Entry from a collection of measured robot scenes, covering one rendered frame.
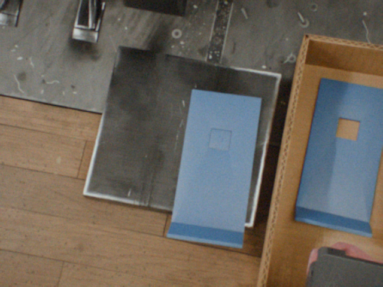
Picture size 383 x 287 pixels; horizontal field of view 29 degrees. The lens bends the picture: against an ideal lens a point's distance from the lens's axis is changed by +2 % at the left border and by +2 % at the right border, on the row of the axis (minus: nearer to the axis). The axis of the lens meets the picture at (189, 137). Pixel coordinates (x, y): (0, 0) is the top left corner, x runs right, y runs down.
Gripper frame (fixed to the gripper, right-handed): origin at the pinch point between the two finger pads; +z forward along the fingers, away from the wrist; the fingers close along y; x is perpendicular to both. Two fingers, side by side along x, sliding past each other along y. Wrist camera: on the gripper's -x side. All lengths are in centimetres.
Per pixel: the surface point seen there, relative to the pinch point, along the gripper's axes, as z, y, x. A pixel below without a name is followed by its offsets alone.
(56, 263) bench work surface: 6.4, -9.0, 25.5
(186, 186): 9.4, 0.3, 14.5
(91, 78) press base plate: 16.8, 7.2, 26.8
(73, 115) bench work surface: 14.5, 3.6, 27.7
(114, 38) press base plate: 19.4, 11.2, 25.5
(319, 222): 7.8, 0.1, 1.6
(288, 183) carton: 12.3, 1.7, 4.8
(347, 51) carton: 15.0, 15.0, 1.9
